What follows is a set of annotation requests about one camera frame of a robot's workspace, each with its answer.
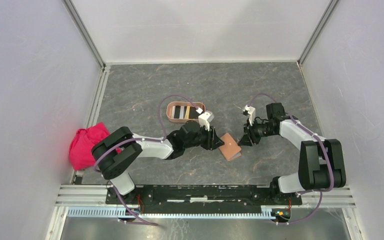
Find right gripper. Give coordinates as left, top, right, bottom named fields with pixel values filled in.
left=237, top=117, right=276, bottom=147

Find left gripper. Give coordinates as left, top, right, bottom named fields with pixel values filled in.
left=184, top=122, right=225, bottom=151

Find tan leather card holder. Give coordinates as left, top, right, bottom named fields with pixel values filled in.
left=218, top=133, right=242, bottom=162

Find pink oval tray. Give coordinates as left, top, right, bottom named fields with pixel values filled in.
left=166, top=101, right=206, bottom=123

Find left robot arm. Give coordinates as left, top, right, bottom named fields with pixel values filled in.
left=91, top=120, right=225, bottom=204

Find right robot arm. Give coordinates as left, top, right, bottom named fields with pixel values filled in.
left=238, top=102, right=347, bottom=204

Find silver credit card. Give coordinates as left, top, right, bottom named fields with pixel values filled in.
left=179, top=106, right=187, bottom=119

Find white credit card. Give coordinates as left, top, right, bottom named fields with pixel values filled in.
left=167, top=105, right=176, bottom=119

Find red crumpled cloth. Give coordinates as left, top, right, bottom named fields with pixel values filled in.
left=68, top=122, right=110, bottom=171

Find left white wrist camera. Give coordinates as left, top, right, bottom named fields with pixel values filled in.
left=196, top=107, right=215, bottom=132

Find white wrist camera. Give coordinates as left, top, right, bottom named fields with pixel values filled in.
left=242, top=105, right=256, bottom=126
left=196, top=107, right=215, bottom=132

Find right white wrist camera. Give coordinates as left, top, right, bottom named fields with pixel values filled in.
left=242, top=105, right=256, bottom=126

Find white toothed cable duct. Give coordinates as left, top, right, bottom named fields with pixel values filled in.
left=67, top=206, right=275, bottom=220

